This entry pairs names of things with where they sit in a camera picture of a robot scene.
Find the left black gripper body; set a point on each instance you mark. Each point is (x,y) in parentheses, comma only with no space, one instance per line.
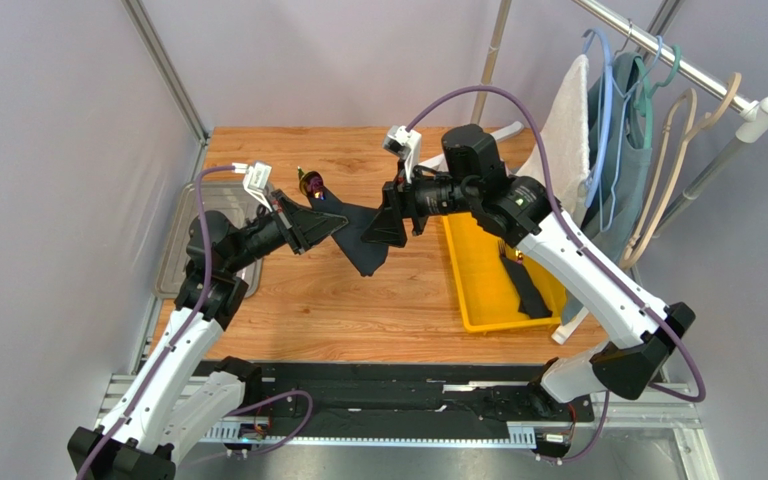
(274,232)

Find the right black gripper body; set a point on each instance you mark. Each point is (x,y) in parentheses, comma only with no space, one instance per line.
(411,209)

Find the iridescent spoon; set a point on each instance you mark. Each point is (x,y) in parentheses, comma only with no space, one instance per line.
(311,184)

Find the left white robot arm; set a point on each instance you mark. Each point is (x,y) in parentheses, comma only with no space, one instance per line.
(147,434)

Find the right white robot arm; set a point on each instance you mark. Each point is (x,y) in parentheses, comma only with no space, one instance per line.
(643,331)

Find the silver metal tray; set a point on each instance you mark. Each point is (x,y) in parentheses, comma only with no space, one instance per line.
(206,241)

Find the yellow plastic bin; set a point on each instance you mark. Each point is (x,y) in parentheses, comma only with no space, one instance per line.
(488,299)

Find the white towel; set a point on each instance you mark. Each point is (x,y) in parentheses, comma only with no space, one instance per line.
(566,139)

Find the blue hanger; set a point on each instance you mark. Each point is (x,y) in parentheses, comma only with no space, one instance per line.
(600,97)

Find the teal garment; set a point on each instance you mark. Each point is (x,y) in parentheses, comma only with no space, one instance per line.
(611,218)

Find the beige hanger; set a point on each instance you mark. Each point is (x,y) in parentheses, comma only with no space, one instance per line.
(678,130)
(709,119)

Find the green hanger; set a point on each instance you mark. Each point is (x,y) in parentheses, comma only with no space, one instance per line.
(643,104)

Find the metal clothes rack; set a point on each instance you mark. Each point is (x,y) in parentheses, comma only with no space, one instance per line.
(753,113)

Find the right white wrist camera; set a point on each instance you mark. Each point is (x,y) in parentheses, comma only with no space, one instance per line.
(406,145)

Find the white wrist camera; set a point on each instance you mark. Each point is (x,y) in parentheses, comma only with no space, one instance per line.
(406,145)
(255,180)

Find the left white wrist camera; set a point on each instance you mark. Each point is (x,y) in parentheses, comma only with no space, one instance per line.
(255,180)

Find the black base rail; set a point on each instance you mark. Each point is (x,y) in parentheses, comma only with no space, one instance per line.
(406,401)

